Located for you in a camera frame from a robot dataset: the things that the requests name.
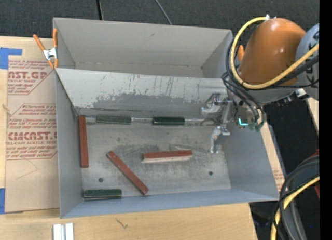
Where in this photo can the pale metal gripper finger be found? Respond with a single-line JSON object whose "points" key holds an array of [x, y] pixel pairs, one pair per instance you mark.
{"points": [[217, 139], [208, 109]]}

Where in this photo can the grey metal bin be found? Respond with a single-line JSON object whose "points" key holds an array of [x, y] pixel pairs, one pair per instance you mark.
{"points": [[160, 140]]}

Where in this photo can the red-brown flat block, pale side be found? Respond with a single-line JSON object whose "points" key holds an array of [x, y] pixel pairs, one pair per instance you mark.
{"points": [[167, 155]]}

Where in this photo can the brown cardboard board, red print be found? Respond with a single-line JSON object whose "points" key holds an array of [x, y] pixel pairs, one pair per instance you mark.
{"points": [[28, 130]]}

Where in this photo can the dark green flat block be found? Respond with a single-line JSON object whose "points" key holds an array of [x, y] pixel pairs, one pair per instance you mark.
{"points": [[113, 119], [102, 193], [168, 121]]}

